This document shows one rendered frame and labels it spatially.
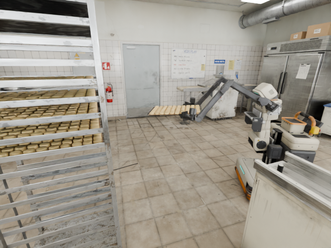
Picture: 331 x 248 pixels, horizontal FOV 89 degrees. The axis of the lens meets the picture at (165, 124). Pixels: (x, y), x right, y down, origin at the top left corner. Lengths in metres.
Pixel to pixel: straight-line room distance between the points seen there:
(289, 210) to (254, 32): 5.95
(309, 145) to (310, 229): 1.12
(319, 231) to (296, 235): 0.15
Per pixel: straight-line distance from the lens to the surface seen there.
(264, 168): 1.26
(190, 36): 5.45
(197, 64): 5.51
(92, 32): 0.94
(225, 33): 6.04
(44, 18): 1.00
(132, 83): 4.99
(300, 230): 1.25
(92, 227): 1.85
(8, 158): 1.15
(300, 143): 2.13
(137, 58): 4.99
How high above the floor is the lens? 1.49
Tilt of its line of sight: 19 degrees down
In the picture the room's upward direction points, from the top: straight up
